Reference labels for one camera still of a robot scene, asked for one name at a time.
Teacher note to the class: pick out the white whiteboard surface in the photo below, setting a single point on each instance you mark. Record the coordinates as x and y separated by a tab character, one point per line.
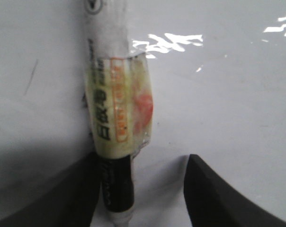
218	71

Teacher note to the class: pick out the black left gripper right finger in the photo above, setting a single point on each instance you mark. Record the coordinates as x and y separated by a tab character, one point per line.
212	202

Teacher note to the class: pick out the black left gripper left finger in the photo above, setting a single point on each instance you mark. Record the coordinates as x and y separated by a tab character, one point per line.
71	203

